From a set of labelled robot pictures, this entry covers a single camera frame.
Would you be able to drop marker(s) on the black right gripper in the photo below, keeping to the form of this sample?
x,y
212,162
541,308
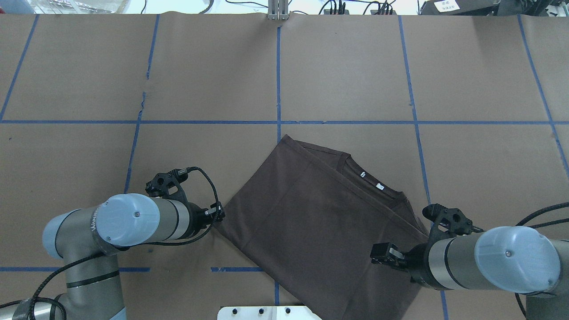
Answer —
x,y
416,261

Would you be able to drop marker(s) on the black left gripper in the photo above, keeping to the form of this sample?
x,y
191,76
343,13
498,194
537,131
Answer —
x,y
196,218

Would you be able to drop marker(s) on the dark brown t-shirt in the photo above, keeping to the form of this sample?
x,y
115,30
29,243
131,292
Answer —
x,y
309,217

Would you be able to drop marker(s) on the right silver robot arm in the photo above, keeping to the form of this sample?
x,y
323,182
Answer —
x,y
514,259

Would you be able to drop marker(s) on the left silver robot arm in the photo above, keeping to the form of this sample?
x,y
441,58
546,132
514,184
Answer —
x,y
88,286

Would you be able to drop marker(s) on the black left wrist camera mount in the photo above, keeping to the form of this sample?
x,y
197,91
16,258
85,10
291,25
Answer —
x,y
168,185

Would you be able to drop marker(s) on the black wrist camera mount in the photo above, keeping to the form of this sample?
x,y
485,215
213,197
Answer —
x,y
168,185
450,222

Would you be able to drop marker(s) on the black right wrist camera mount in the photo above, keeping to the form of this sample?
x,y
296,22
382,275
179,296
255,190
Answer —
x,y
450,222

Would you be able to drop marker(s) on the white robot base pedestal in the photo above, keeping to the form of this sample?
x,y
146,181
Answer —
x,y
266,313

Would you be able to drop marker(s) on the aluminium frame post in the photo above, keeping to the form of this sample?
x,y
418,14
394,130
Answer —
x,y
278,10

